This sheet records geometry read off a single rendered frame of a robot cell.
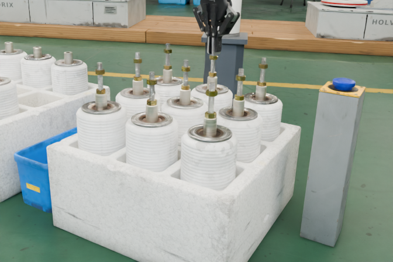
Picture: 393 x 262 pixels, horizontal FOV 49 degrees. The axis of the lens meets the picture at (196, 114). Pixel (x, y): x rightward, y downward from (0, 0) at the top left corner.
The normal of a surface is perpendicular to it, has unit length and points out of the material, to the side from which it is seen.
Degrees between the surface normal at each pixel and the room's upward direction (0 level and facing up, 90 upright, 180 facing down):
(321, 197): 90
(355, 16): 90
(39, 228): 0
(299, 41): 90
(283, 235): 0
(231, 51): 90
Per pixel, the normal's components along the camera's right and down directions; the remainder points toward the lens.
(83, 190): -0.48, 0.28
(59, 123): 0.88, 0.19
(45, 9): -0.11, 0.33
